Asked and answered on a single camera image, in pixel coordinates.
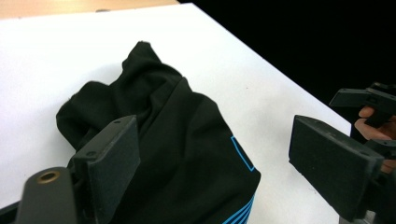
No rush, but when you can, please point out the wooden table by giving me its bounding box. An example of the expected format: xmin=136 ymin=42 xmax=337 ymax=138
xmin=0 ymin=0 xmax=180 ymax=21

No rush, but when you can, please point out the white board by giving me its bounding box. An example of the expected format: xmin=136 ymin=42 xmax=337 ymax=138
xmin=0 ymin=3 xmax=352 ymax=224

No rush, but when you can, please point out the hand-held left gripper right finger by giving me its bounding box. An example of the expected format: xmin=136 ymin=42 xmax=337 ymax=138
xmin=289 ymin=115 xmax=386 ymax=222

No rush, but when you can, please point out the black garment with blue print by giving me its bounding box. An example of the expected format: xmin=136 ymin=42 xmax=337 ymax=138
xmin=55 ymin=40 xmax=262 ymax=224

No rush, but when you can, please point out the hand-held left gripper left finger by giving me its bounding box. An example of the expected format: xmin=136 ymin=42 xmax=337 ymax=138
xmin=68 ymin=115 xmax=141 ymax=224

